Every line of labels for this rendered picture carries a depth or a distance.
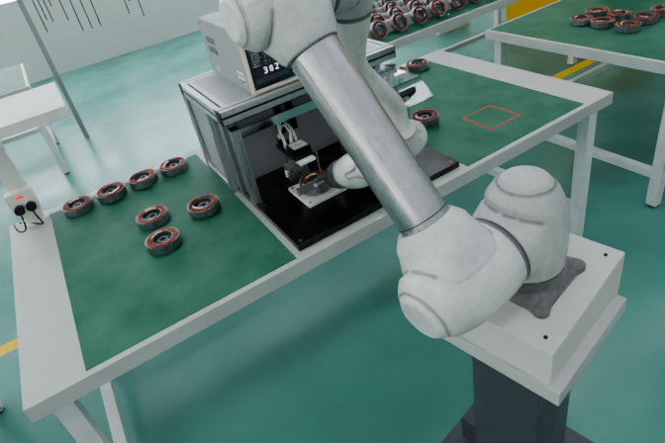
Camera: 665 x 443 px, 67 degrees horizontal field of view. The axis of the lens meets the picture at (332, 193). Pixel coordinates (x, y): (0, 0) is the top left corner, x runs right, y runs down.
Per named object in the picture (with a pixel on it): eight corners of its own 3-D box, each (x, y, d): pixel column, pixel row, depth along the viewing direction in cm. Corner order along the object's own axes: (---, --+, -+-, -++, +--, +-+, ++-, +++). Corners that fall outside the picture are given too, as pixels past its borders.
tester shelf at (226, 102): (396, 57, 180) (394, 44, 178) (223, 127, 155) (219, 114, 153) (332, 39, 214) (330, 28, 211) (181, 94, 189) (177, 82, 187)
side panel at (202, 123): (240, 189, 186) (214, 110, 169) (233, 192, 185) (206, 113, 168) (215, 163, 207) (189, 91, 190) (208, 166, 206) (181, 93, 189)
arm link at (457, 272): (547, 285, 91) (469, 365, 82) (490, 286, 106) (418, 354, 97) (313, -81, 87) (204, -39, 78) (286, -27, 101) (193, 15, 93)
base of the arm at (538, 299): (597, 255, 110) (599, 236, 107) (544, 321, 101) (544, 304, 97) (521, 225, 123) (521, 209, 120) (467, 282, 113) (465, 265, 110)
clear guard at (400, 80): (432, 96, 162) (431, 79, 159) (373, 124, 153) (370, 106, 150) (373, 75, 187) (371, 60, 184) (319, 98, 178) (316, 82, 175)
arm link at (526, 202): (584, 251, 105) (591, 166, 92) (531, 305, 98) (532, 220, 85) (516, 221, 116) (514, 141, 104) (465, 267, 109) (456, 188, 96)
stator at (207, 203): (202, 200, 184) (198, 191, 182) (227, 203, 180) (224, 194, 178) (183, 218, 176) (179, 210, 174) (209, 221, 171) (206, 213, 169)
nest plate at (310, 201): (347, 189, 169) (346, 186, 168) (309, 208, 163) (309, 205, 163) (325, 173, 180) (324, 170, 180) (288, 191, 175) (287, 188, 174)
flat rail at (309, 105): (392, 75, 182) (391, 67, 180) (237, 140, 159) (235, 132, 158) (390, 75, 183) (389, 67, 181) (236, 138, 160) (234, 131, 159)
